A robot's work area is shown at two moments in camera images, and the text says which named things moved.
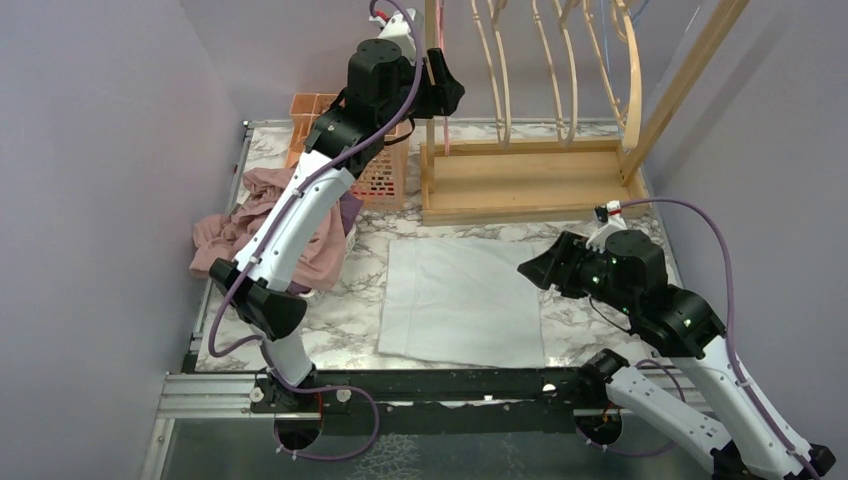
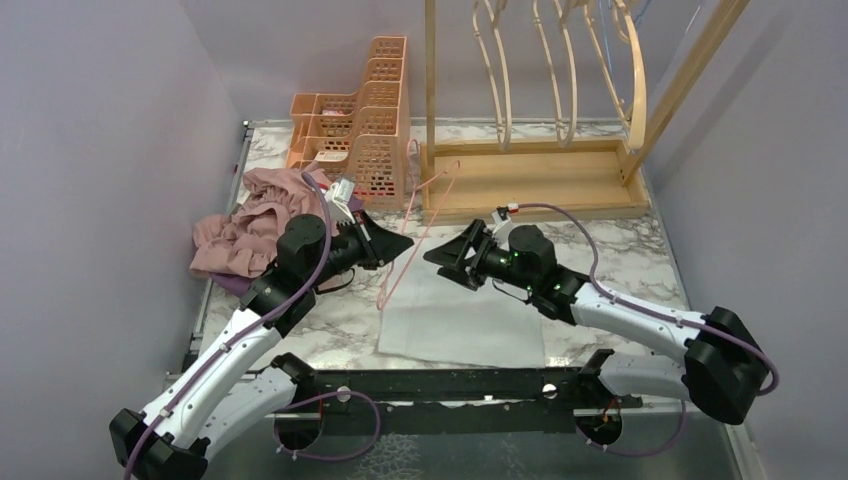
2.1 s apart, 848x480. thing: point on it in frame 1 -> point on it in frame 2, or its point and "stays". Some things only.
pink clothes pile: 219,237 stays
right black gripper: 547,267 -> 453,253
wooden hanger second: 564,141 stays
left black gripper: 439,98 -> 378,244
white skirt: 461,301 stays
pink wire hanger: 440,14 -> 416,187
